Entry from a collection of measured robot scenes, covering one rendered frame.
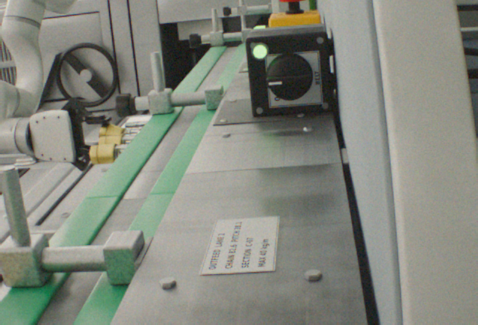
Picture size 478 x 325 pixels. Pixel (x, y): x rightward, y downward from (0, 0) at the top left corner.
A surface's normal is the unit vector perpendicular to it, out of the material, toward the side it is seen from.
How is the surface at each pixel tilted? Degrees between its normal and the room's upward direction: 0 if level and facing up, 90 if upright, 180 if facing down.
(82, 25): 90
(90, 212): 90
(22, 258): 90
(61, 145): 74
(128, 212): 90
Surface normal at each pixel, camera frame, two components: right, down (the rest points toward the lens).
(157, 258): -0.10, -0.96
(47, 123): -0.36, 0.18
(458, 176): -0.12, -0.25
